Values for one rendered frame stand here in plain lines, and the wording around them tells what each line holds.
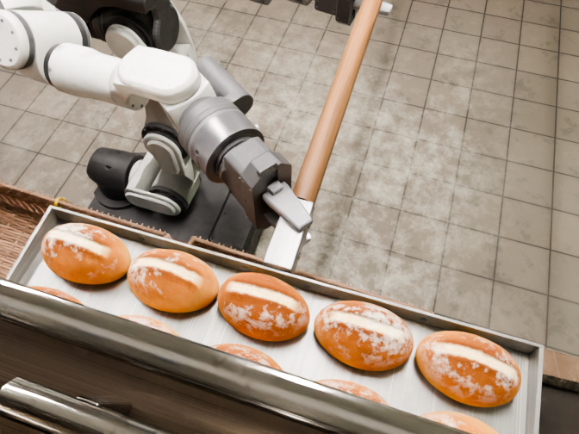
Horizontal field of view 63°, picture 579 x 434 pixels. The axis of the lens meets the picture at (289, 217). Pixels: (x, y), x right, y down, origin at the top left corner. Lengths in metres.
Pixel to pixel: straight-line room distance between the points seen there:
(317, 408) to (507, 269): 1.80
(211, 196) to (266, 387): 1.59
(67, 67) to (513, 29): 2.54
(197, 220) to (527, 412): 1.41
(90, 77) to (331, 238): 1.34
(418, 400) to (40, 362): 0.34
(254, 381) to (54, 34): 0.65
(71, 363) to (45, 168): 2.07
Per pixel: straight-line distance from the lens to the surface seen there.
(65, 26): 0.81
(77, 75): 0.74
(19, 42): 0.76
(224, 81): 0.65
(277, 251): 0.50
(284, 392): 0.23
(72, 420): 0.22
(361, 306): 0.47
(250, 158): 0.54
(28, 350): 0.30
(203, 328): 0.51
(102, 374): 0.28
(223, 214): 1.73
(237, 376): 0.24
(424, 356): 0.48
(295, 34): 2.69
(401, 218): 1.98
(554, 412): 0.95
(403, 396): 0.50
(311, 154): 0.58
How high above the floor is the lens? 1.66
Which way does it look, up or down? 59 degrees down
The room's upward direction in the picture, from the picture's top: straight up
